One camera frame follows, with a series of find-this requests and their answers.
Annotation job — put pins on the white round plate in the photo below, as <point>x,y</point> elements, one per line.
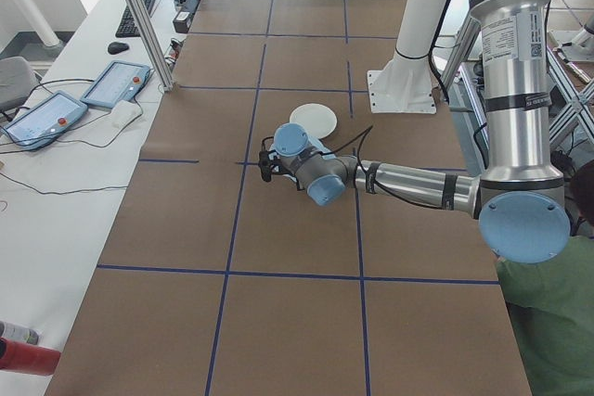
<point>313,120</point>

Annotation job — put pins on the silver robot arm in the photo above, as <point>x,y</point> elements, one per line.
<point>510,90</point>

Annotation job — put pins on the white folded cloth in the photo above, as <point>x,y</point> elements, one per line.
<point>124,114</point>

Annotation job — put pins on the blue-edged teach pendant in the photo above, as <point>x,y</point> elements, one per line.
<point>116,83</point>
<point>44,120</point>

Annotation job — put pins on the black box with white label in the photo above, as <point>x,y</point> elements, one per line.
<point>184,16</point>

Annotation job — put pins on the black computer mouse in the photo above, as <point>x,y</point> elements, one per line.
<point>118,47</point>

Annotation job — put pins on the black keyboard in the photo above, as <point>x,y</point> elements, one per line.
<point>136,15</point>

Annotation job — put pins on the white side table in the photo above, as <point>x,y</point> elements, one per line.
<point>60,238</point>

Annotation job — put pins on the grey chair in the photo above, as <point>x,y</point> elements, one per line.
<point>14,83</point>

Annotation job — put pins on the red cylinder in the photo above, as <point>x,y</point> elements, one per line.
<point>28,357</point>

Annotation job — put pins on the person in green shirt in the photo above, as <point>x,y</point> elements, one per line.
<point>552,317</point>

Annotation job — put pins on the aluminium profile post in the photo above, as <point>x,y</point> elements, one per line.
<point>144,20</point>

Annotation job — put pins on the white pillar with base plate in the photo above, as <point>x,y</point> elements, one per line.
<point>417,20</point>

